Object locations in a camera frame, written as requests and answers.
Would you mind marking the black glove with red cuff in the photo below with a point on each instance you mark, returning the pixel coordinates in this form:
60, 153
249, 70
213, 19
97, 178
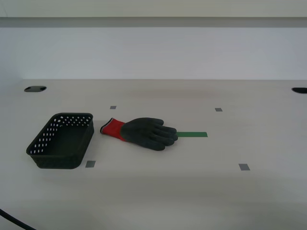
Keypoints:
144, 134

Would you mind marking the grey wall rail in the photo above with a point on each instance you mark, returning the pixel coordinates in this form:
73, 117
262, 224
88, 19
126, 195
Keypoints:
153, 22

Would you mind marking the green tape strip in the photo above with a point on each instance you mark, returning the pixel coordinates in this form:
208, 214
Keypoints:
194, 134

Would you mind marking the black perforated plastic basket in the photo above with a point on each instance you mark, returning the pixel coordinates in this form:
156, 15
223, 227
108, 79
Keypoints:
60, 149

